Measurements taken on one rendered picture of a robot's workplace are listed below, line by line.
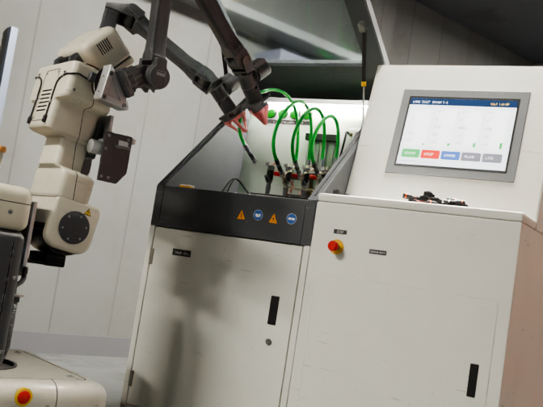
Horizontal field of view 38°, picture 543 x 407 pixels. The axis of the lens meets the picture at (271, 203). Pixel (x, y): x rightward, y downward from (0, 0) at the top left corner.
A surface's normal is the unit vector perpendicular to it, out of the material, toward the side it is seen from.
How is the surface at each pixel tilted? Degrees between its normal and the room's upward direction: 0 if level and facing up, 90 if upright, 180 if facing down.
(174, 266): 90
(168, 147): 90
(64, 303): 90
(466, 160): 76
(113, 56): 90
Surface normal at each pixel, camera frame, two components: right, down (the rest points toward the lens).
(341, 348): -0.48, -0.15
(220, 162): 0.87, 0.09
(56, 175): -0.72, -0.30
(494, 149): -0.42, -0.37
